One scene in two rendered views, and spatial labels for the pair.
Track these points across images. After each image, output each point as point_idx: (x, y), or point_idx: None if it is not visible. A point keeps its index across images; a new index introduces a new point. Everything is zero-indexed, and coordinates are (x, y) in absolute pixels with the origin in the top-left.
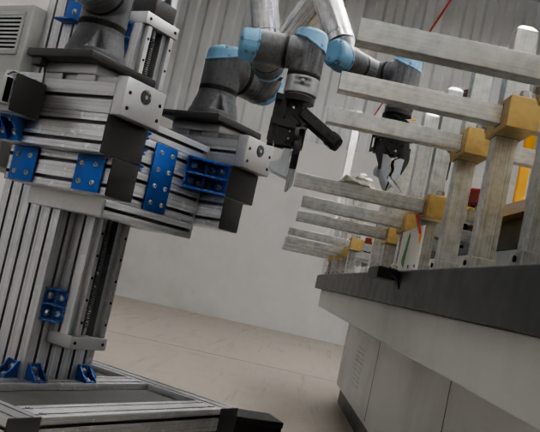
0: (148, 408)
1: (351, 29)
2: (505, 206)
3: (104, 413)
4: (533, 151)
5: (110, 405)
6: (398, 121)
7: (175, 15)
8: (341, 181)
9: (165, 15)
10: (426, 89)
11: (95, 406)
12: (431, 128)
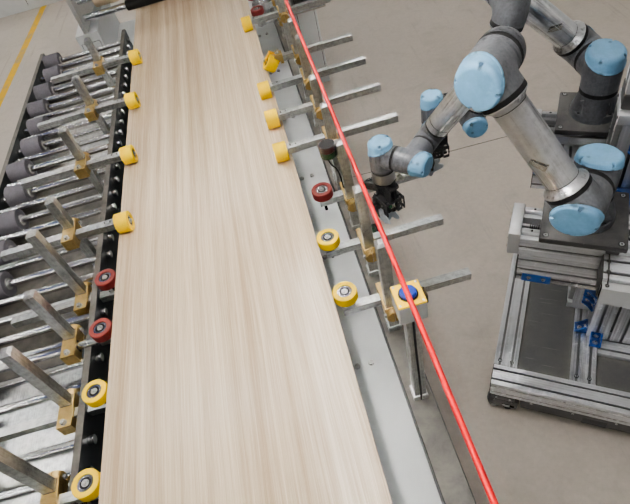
0: (511, 308)
1: (430, 115)
2: (307, 208)
3: (510, 273)
4: (303, 139)
5: (524, 291)
6: (364, 121)
7: (622, 100)
8: (402, 177)
9: (621, 96)
10: (349, 90)
11: (523, 280)
12: (349, 125)
